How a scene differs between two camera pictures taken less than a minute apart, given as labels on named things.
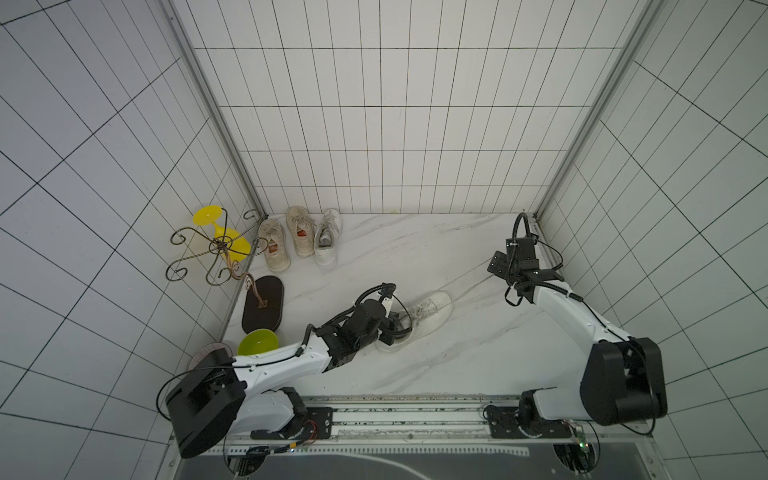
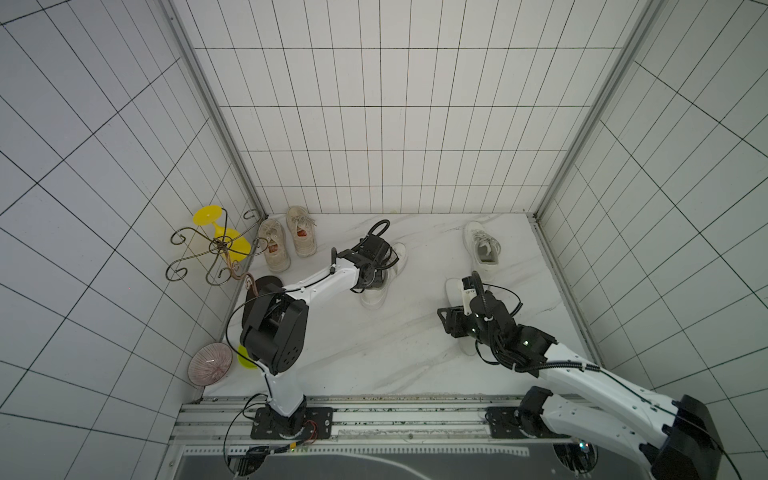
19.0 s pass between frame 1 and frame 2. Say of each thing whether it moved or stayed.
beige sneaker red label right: stayed
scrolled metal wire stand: stayed
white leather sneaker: moved
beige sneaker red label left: stayed
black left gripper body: moved
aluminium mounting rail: stayed
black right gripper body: moved
